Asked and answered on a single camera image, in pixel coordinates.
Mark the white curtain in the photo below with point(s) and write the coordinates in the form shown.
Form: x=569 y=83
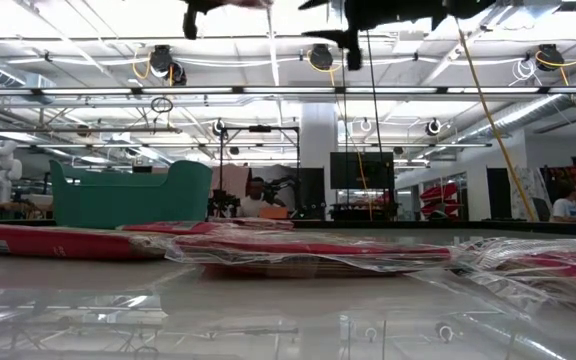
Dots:
x=285 y=172

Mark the white humanoid robot figure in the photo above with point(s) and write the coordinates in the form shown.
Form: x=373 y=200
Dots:
x=0 y=170

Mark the teal plastic basket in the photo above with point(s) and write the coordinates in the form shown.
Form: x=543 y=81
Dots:
x=133 y=205

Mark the dark red patterned cloth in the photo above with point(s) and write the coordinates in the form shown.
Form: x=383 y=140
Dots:
x=573 y=175

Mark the red white striped object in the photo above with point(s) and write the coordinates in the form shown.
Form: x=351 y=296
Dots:
x=440 y=195

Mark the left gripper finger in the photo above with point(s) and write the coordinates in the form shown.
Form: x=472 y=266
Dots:
x=190 y=22

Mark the red popcorn bag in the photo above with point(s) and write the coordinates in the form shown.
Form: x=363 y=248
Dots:
x=308 y=250
x=558 y=270
x=168 y=228
x=258 y=223
x=58 y=243
x=253 y=3

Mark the black camera rig frame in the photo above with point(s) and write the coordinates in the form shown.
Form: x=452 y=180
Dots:
x=260 y=128

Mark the white patterned cloth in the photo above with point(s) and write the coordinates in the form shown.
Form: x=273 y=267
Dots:
x=530 y=185

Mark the pink curtain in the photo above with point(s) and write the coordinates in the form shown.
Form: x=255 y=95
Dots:
x=230 y=175

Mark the long ceiling light strip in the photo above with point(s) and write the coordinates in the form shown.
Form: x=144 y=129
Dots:
x=288 y=91

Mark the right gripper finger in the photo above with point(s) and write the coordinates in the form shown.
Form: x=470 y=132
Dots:
x=354 y=50
x=328 y=5

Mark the orange box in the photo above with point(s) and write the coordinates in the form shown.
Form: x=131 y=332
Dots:
x=274 y=214

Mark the person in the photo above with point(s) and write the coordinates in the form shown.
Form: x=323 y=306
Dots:
x=255 y=200
x=565 y=207

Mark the white square pillar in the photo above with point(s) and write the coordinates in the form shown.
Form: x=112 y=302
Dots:
x=318 y=135

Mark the black monitor screen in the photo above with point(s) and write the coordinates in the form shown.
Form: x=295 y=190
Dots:
x=348 y=170

